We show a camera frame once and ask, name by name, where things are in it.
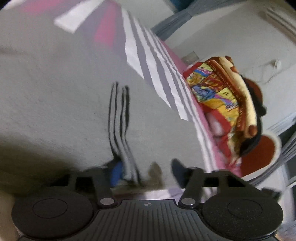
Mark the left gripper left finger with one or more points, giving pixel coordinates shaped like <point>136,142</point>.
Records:
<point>97,182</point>

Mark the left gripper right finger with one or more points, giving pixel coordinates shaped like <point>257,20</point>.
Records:
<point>189,179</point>

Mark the grey pants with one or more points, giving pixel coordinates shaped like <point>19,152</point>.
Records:
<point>69,104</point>

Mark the white pillow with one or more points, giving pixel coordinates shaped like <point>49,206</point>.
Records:
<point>218,130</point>

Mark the colourful folded quilt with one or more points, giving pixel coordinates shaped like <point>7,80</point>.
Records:
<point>214,97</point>

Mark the red white headboard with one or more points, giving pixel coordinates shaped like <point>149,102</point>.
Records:
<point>263,150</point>

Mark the cream brown folded blanket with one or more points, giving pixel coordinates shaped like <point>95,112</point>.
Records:
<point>224,68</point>

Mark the striped pink purple bed sheet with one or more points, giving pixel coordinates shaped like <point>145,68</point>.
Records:
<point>109,24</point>

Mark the right grey curtain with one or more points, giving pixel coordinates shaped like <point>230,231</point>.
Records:
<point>185,10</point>

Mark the wall socket plate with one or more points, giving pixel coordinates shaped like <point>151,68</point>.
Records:
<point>190,58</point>

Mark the white wall plug with cable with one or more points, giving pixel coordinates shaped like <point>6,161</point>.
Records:
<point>263,73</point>

